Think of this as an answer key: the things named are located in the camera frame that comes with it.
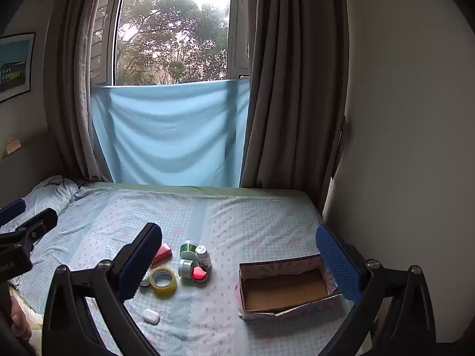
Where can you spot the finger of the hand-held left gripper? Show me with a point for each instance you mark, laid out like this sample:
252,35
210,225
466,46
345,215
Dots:
13,208
37,225

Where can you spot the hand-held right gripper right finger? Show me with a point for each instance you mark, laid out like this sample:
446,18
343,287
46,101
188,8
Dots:
339,267

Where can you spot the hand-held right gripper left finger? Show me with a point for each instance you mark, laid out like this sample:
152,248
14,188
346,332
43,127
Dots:
133,267

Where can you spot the small grey tape roll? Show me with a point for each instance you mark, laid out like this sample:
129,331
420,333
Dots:
144,282

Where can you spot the small red box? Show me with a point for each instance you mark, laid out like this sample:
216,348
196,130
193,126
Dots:
163,254

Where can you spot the yellow tape roll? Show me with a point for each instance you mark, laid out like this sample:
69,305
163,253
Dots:
166,289

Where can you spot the light green jar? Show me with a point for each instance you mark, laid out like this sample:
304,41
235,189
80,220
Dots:
184,268

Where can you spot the white earbuds case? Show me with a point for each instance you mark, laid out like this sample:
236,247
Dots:
151,316

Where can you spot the dark green striped jar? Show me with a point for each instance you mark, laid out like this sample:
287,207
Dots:
188,249

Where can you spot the cardboard box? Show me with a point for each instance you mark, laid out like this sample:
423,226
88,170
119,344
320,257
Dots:
285,289

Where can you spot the red heart-shaped case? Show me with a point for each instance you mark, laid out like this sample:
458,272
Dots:
200,275

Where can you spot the white pill bottle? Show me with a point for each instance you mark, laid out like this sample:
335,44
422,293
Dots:
204,259

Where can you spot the person's left hand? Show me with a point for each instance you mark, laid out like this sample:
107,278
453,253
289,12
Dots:
16,315

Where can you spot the crumpled light blue quilt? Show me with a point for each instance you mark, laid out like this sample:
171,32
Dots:
52,193

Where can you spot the blue floral bedsheet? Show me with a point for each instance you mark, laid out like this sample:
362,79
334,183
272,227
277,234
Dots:
222,230

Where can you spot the green mattress cover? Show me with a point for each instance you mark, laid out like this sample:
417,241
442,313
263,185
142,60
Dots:
222,191

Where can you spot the light blue hanging cloth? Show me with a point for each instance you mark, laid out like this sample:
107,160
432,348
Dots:
167,133

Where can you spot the grey-brown curtain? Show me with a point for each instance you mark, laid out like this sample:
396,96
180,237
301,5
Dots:
70,81
293,81

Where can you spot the beige wall note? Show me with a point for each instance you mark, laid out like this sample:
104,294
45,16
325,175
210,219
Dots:
12,145

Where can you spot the framed wall picture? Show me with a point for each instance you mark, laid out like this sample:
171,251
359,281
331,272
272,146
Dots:
15,66

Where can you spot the window with white frame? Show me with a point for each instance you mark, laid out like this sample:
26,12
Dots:
174,26

